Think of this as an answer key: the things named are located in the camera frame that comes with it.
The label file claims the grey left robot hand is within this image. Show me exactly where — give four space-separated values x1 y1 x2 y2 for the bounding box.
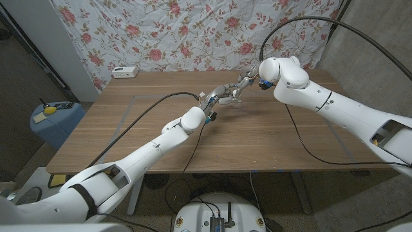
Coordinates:
198 82 243 111

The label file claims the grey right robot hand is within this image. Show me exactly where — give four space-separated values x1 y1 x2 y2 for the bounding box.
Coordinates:
232 63 263 97

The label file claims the floral backdrop cloth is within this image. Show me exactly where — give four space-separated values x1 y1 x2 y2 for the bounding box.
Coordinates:
50 0 344 94

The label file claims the white power strip box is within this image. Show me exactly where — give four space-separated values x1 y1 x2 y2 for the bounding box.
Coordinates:
111 66 138 79

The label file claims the black backdrop stand pole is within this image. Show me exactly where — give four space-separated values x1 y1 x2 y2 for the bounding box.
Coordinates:
326 0 352 43

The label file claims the white robot torso base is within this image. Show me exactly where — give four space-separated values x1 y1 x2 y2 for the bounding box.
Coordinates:
173 192 267 232

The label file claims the grey table leg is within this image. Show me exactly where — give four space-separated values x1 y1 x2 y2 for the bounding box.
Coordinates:
291 172 312 215

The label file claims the black router with antenna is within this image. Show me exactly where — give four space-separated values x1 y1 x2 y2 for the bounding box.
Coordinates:
209 202 236 232

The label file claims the white table leg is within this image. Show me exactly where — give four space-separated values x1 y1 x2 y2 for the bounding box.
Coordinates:
127 180 144 216

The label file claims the black flat device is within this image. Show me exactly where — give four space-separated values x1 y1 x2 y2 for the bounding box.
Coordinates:
53 101 75 110

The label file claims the blue round stool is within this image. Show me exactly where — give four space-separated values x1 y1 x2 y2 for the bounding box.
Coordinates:
29 101 86 151

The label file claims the yellow and black board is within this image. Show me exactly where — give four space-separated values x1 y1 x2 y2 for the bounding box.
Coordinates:
47 173 78 189

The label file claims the dark round floor plate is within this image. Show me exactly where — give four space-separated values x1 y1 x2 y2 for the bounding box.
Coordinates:
12 186 42 207

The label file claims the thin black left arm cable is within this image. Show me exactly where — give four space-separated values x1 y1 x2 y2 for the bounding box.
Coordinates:
164 122 207 194

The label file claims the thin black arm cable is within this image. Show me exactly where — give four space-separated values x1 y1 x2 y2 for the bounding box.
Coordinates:
164 122 207 194
285 103 412 169

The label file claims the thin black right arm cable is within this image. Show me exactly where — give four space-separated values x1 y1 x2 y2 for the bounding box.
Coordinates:
285 103 412 169

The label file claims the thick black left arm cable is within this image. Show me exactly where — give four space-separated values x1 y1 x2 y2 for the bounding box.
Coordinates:
86 92 201 171

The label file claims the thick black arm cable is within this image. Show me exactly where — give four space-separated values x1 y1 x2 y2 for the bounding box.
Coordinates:
259 15 412 81
86 92 201 171

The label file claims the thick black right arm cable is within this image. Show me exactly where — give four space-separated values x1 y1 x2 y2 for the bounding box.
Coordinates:
259 15 412 81

